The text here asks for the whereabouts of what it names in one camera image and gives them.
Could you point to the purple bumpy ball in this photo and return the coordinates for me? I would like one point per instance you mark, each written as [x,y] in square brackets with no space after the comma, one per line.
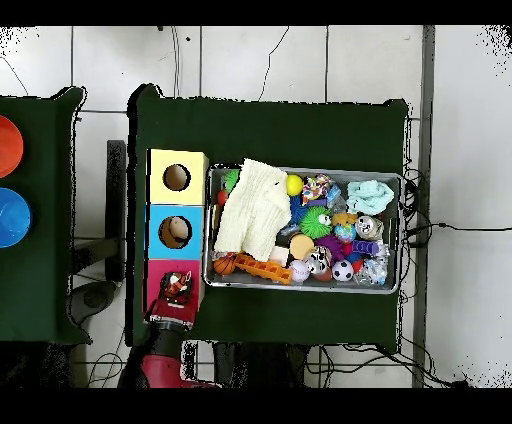
[330,244]

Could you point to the wooden box with three holes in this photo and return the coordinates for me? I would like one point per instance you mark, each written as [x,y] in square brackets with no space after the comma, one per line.
[190,240]

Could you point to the small globe ball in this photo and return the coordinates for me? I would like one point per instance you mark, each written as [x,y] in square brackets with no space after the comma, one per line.
[345,232]

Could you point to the small soccer ball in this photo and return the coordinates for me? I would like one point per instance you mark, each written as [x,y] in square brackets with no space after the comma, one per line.
[342,270]

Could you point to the silver drink can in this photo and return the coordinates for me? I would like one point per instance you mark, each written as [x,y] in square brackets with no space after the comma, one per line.
[368,228]

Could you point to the blue bowl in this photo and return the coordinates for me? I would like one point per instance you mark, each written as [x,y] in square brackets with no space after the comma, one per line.
[12,218]

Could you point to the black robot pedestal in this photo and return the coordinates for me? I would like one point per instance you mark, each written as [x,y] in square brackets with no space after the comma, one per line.
[264,368]

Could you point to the orange bowl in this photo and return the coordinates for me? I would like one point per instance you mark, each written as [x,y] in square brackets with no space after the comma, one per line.
[8,146]

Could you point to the dark green table cloth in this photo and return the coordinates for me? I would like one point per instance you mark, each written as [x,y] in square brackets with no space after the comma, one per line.
[260,132]
[44,240]

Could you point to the cream knitted cloth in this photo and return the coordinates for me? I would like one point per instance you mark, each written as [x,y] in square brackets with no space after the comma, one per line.
[252,212]

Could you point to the orange striped tiger plush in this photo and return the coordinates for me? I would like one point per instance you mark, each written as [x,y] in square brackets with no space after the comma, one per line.
[176,284]

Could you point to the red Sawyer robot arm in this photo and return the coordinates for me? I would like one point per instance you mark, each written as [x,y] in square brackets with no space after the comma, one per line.
[164,360]

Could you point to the clear mesh bin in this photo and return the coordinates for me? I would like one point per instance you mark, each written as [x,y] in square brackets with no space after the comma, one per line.
[340,288]

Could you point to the orange plastic block tray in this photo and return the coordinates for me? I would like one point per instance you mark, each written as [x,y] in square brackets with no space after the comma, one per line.
[264,270]

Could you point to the light blue cloth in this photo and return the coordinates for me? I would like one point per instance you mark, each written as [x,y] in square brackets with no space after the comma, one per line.
[368,198]

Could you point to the colourful patterned cloth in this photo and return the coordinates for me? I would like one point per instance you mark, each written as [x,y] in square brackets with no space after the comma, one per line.
[314,188]

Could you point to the yellow ball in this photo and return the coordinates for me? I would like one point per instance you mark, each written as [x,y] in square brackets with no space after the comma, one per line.
[294,185]

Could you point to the green spiky toy with eyes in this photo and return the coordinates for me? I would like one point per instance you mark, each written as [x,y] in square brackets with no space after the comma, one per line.
[314,222]

